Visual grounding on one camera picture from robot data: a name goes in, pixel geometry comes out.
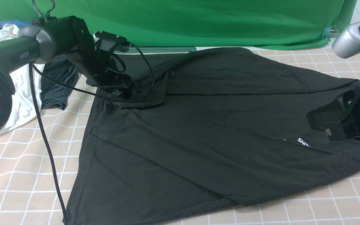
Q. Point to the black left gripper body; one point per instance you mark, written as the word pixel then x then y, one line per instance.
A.
pixel 105 71

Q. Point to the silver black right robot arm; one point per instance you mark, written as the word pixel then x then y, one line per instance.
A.
pixel 347 44

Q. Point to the blue crumpled shirt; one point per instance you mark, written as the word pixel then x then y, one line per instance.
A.
pixel 18 22

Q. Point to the dark gray long-sleeve shirt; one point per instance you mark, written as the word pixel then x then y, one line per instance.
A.
pixel 222 127

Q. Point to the green backdrop cloth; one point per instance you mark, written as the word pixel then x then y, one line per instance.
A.
pixel 268 24

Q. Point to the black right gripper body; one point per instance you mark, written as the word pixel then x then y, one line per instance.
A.
pixel 340 119

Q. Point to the dark teal crumpled shirt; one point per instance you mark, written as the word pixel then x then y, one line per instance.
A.
pixel 63 71

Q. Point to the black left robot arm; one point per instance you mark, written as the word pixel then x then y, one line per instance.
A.
pixel 44 41

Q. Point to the beige checkered table mat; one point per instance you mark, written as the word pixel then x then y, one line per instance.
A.
pixel 28 194

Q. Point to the white crumpled shirt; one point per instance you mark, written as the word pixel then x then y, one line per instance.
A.
pixel 19 96

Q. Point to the teal binder clip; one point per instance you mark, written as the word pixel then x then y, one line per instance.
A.
pixel 330 32

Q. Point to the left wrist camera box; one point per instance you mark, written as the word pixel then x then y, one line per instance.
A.
pixel 110 42

